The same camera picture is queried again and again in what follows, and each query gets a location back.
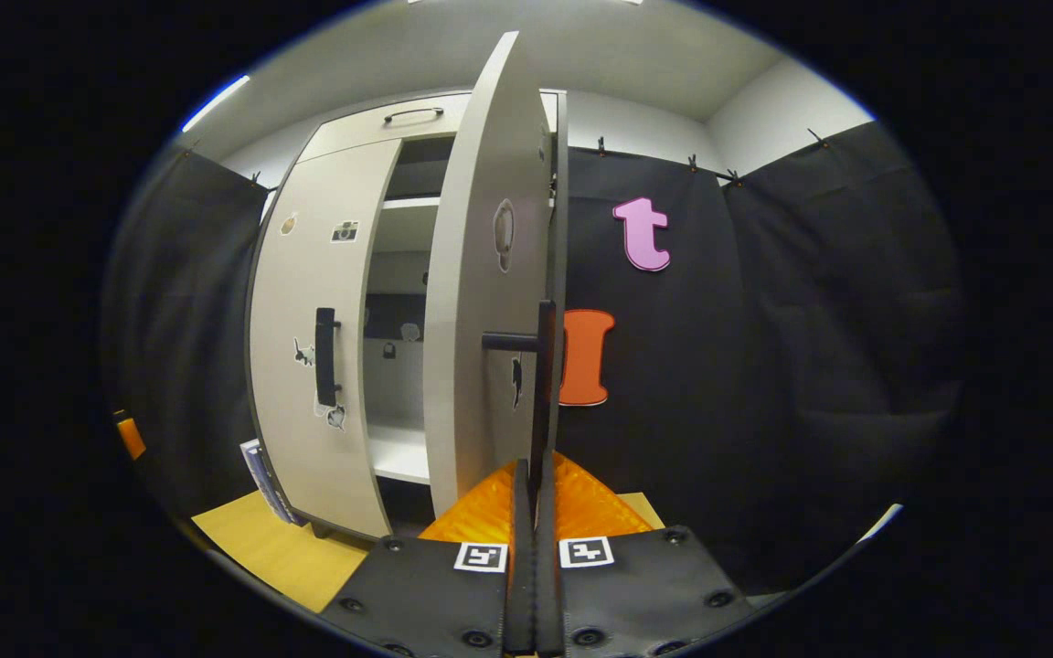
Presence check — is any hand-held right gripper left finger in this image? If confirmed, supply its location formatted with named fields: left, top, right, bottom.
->
left=321, top=460, right=537, bottom=657

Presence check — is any black backdrop cloth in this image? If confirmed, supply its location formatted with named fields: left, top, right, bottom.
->
left=101, top=123, right=966, bottom=595

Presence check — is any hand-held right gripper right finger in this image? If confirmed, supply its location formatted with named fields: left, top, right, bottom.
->
left=536, top=450, right=756, bottom=657

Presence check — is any blue white book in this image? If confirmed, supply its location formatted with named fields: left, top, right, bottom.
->
left=240, top=439, right=303, bottom=526

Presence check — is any beige double-door shoe cabinet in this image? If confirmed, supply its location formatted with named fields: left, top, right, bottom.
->
left=293, top=89, right=570, bottom=542

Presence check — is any black door handle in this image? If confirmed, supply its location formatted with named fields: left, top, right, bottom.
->
left=481, top=300, right=558, bottom=499
left=314, top=307, right=343, bottom=408

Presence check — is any ceiling strip light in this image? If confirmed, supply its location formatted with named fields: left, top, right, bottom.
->
left=182, top=75, right=251, bottom=133

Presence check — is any row of black cloth clips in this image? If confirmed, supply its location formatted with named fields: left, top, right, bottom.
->
left=248, top=137, right=829, bottom=188

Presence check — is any beige cabinet door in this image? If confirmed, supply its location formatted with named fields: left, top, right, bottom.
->
left=423, top=32, right=557, bottom=517
left=248, top=137, right=404, bottom=540

